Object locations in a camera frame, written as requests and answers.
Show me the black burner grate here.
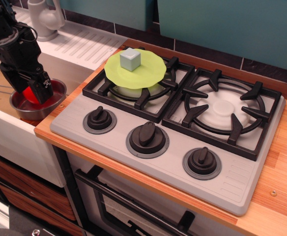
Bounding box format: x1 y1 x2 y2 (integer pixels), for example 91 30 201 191
83 57 195 123
162 69 283 161

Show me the pale blue cube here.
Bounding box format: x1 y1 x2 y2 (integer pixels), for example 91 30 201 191
119 48 141 71

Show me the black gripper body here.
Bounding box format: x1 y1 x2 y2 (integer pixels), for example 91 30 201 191
0 23 47 82

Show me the toy oven door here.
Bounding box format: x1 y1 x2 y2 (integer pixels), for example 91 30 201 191
67 151 242 236

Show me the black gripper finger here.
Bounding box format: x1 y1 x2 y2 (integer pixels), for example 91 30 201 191
0 66 29 93
29 73 54 104

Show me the black oven door handle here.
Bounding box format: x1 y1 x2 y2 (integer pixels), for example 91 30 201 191
74 169 195 236

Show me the light green plate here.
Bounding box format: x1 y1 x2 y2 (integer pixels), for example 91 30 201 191
104 49 167 89

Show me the red toy tomato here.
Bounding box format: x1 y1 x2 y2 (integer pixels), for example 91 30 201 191
22 87 39 104

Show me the lower wooden drawer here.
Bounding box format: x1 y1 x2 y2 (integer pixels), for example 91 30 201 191
0 183 76 223

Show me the black left burner grate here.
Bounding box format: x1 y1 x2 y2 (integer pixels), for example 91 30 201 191
83 57 195 123

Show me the black stove knob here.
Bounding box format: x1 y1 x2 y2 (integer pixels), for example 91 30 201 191
182 147 222 180
126 121 170 159
83 106 117 135

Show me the stainless steel pot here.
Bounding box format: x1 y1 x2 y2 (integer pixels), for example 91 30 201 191
0 79 67 121

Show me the black middle stove knob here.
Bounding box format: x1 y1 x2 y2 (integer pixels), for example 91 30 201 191
126 121 170 159

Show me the grey toy faucet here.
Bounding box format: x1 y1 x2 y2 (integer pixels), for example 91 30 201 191
28 0 65 42

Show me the white left burner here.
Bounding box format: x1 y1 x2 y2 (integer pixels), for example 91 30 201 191
108 71 174 101

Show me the teal cabinet left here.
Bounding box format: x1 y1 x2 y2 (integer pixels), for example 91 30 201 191
60 0 154 31

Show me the black right burner grate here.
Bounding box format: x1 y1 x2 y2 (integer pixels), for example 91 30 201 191
162 69 283 161

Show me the white burner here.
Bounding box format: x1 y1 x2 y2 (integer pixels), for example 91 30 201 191
108 71 174 101
189 84 258 130

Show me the black right stove knob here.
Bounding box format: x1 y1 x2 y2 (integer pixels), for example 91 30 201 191
182 147 222 180

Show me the upper wooden drawer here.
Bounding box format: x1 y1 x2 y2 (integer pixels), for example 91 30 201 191
0 157 69 207

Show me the grey toy stove top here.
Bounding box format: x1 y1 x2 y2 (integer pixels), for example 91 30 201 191
50 89 286 215

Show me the black left stove knob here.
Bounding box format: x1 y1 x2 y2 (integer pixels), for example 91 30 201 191
83 106 117 135

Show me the white right burner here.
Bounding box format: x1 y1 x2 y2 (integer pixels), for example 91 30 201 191
189 84 258 130

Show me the wooden drawer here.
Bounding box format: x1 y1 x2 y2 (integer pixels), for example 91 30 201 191
0 183 76 223
0 157 69 207

